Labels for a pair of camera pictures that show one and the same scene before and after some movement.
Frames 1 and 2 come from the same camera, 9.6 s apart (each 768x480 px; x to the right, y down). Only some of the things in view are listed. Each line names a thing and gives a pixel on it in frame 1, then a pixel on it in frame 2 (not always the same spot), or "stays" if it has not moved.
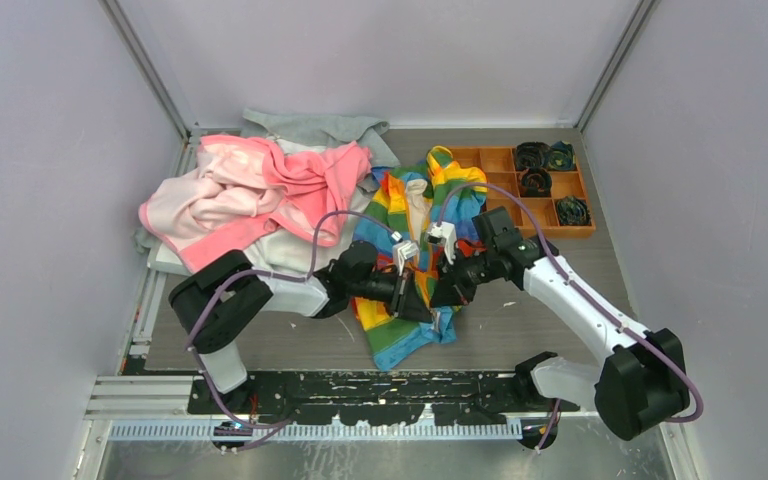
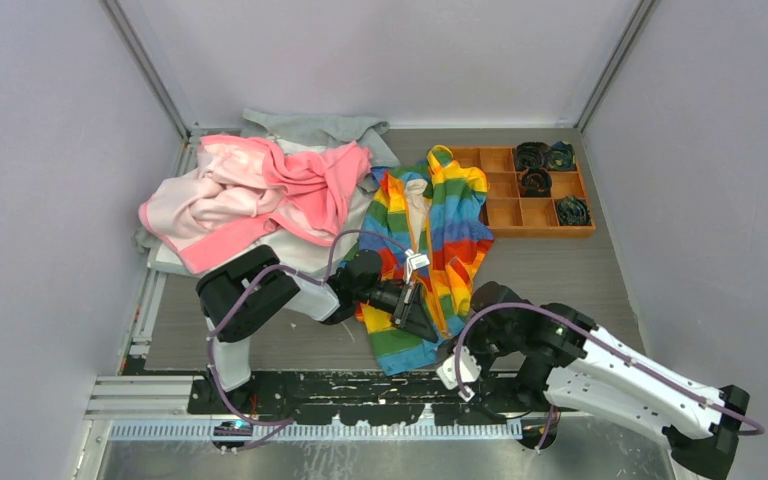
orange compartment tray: (498, 164) stays
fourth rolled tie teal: (562, 156) stays
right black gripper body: (475, 269) → (484, 341)
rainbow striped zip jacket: (431, 206) stays
